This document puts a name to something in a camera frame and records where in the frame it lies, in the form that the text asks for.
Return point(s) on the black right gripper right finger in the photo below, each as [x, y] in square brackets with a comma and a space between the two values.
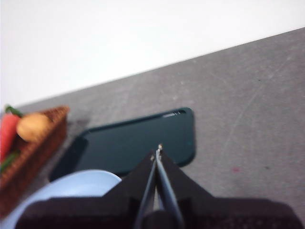
[226, 214]

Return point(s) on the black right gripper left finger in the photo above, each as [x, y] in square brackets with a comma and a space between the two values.
[95, 212]

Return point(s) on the blue round plate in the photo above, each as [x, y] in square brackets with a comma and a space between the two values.
[78, 182]

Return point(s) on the green pepper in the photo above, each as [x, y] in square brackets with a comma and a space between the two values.
[8, 161]

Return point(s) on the brown wicker basket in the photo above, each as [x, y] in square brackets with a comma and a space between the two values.
[35, 157]

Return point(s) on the black rectangular tray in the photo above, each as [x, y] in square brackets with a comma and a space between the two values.
[133, 140]

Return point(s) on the yellow-brown potato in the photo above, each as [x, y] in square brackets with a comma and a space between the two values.
[33, 127]

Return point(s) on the orange carrot with green leaves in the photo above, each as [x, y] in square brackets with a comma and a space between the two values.
[8, 130]

